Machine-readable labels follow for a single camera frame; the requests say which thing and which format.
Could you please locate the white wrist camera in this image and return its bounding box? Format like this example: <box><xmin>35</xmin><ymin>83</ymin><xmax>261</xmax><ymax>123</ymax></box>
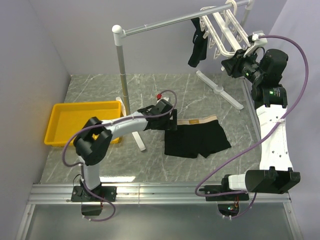
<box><xmin>157</xmin><ymin>96</ymin><xmax>173</xmax><ymax>105</ymax></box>
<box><xmin>244</xmin><ymin>30</ymin><xmax>268</xmax><ymax>57</ymax></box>

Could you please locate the white clip hanger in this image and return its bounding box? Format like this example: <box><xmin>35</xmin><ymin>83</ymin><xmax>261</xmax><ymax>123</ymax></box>
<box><xmin>199</xmin><ymin>0</ymin><xmax>254</xmax><ymax>59</ymax></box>

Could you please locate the black underwear with beige waistband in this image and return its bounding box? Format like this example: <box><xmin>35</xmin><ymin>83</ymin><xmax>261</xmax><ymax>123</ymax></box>
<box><xmin>164</xmin><ymin>115</ymin><xmax>231</xmax><ymax>159</ymax></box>

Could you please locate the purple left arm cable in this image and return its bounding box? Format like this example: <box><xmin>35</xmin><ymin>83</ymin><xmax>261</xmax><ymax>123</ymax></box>
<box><xmin>61</xmin><ymin>89</ymin><xmax>178</xmax><ymax>223</ymax></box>

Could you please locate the aluminium rail frame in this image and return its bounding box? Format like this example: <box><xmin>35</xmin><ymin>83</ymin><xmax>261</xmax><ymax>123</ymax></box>
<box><xmin>14</xmin><ymin>74</ymin><xmax>306</xmax><ymax>240</ymax></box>

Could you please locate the white and silver drying rack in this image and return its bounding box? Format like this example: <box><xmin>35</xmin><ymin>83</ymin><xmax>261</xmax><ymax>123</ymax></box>
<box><xmin>111</xmin><ymin>0</ymin><xmax>257</xmax><ymax>152</ymax></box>

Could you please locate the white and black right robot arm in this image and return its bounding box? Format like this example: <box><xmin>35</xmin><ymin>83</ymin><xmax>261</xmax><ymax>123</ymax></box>
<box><xmin>220</xmin><ymin>49</ymin><xmax>301</xmax><ymax>200</ymax></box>

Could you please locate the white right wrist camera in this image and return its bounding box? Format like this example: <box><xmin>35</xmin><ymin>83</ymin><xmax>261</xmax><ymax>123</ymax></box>
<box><xmin>244</xmin><ymin>30</ymin><xmax>268</xmax><ymax>57</ymax></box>

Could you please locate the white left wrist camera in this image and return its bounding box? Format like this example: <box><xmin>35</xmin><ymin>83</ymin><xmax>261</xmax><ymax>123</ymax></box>
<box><xmin>157</xmin><ymin>96</ymin><xmax>173</xmax><ymax>105</ymax></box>

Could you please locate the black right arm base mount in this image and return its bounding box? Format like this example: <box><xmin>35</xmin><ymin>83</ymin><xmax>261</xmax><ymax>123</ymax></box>
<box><xmin>199</xmin><ymin>185</ymin><xmax>250</xmax><ymax>202</ymax></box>

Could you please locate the black garment on hanger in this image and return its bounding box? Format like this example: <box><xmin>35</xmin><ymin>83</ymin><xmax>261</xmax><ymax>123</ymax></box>
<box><xmin>188</xmin><ymin>17</ymin><xmax>208</xmax><ymax>68</ymax></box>

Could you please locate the yellow plastic tray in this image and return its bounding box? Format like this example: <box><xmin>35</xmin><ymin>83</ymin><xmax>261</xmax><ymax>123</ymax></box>
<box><xmin>44</xmin><ymin>100</ymin><xmax>122</xmax><ymax>147</ymax></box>

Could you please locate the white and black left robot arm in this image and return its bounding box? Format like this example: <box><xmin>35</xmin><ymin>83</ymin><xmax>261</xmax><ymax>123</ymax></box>
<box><xmin>73</xmin><ymin>99</ymin><xmax>178</xmax><ymax>201</ymax></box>

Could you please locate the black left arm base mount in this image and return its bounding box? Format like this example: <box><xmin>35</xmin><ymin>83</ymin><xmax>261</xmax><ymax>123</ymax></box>
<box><xmin>70</xmin><ymin>185</ymin><xmax>117</xmax><ymax>203</ymax></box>

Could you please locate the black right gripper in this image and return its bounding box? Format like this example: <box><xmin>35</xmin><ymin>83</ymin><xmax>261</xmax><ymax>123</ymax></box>
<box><xmin>220</xmin><ymin>47</ymin><xmax>264</xmax><ymax>84</ymax></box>

